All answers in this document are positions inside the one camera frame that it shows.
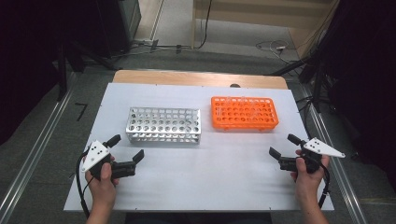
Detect person's right hand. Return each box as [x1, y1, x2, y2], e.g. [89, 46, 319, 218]
[290, 149, 331, 203]

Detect person's dark clothing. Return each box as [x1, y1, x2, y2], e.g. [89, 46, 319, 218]
[124, 212, 274, 224]

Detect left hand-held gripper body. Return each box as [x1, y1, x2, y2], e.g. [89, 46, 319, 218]
[81, 139, 138, 181]

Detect silver metal test tube rack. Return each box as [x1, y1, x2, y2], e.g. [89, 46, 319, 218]
[125, 106, 203, 145]

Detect dark cabinet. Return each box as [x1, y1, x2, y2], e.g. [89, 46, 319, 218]
[95, 0, 143, 59]

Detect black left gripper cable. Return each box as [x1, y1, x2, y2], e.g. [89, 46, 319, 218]
[76, 148, 95, 219]

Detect orange plastic test tube rack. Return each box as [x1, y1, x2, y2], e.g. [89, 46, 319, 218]
[210, 95, 279, 132]

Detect wooden table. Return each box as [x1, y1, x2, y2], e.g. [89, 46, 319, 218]
[112, 69, 289, 91]

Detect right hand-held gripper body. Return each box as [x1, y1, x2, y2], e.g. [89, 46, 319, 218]
[278, 137, 347, 175]

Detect black hanging cable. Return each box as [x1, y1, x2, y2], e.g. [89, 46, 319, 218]
[194, 0, 214, 50]

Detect person's left hand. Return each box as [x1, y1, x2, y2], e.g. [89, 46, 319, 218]
[84, 156, 120, 208]

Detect grey floor cables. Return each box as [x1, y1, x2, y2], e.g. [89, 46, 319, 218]
[111, 42, 192, 61]

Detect white board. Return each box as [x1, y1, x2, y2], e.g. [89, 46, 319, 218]
[64, 82, 334, 213]

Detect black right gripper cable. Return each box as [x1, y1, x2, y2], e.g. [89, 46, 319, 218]
[317, 162, 332, 209]

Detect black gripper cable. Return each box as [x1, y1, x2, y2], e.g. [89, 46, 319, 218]
[317, 162, 332, 209]
[76, 148, 95, 219]

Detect black metal stand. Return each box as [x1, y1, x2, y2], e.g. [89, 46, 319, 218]
[55, 39, 121, 103]
[269, 53, 332, 114]

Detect white floor cable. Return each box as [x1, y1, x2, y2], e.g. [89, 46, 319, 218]
[255, 39, 301, 65]

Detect light wooden frame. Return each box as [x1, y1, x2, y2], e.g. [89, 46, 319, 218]
[191, 0, 341, 61]

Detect black floor cables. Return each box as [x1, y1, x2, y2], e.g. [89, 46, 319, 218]
[295, 95, 316, 138]

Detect power strip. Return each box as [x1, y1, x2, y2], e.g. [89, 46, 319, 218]
[132, 38, 160, 51]

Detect metal floor rail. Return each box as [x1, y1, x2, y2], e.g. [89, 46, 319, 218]
[0, 73, 78, 224]
[298, 87, 371, 224]

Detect dark curtain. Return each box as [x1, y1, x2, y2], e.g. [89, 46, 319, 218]
[321, 0, 396, 189]
[0, 0, 105, 147]

